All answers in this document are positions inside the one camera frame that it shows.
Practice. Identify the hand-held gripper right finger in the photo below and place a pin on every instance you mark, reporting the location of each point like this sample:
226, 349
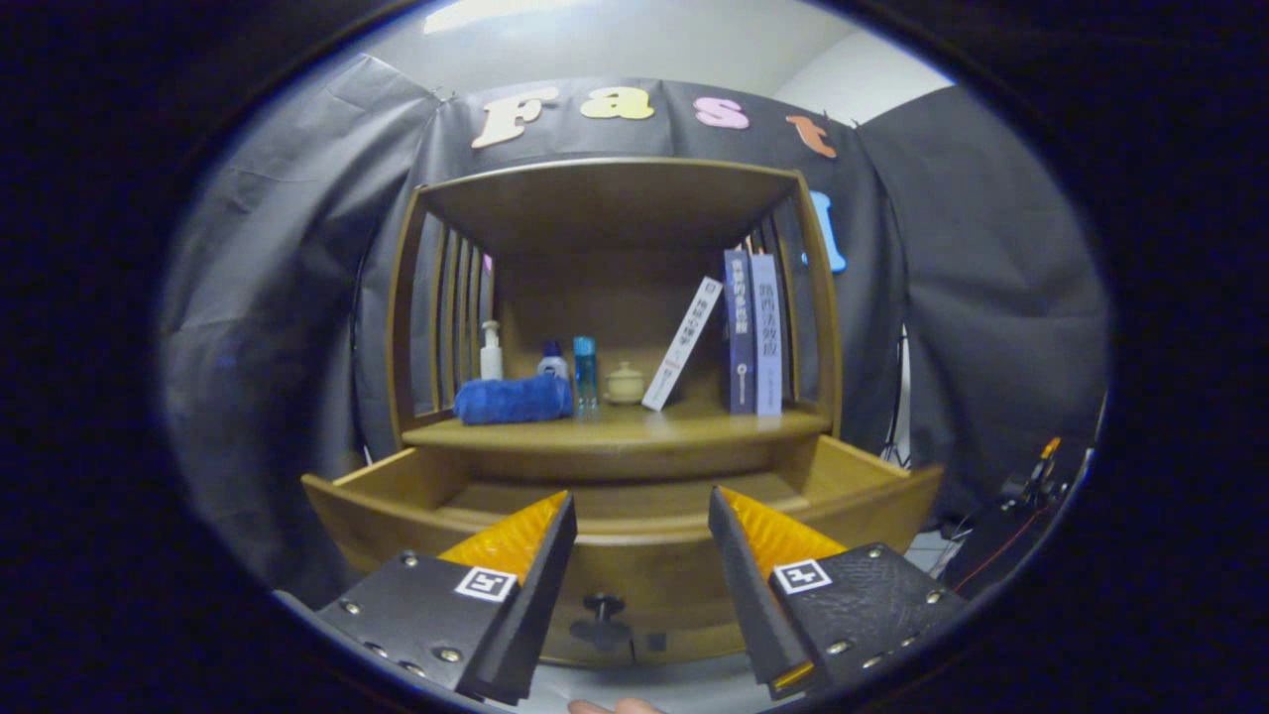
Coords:
753, 605

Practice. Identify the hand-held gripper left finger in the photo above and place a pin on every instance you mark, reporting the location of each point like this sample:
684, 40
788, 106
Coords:
535, 615

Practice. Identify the wooden countertop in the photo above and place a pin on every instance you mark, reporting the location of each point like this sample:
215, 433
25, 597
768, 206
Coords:
654, 426

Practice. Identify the wooden cabinet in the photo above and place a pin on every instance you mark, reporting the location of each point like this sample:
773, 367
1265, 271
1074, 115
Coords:
595, 213

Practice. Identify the rolled blue towel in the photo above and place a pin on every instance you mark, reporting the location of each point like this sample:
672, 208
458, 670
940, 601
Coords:
511, 400

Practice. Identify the cream lidded tea cup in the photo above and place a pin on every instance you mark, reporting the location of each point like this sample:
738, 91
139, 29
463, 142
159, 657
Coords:
625, 385

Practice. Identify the clear blue bottle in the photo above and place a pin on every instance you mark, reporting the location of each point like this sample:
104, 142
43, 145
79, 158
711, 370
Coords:
585, 372

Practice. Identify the white bottle with blue cap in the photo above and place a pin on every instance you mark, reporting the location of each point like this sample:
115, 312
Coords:
553, 365

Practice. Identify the white pump bottle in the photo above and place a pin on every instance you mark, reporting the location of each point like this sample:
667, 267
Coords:
491, 359

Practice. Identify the light purple book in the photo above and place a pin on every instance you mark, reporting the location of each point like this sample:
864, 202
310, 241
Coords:
767, 337

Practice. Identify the dark blue book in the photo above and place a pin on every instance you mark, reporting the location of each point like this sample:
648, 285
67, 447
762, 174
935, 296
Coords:
739, 337

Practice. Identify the white book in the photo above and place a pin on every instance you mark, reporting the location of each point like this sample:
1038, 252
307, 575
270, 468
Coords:
684, 342

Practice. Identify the black and orange equipment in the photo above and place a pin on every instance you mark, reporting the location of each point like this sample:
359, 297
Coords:
1031, 481

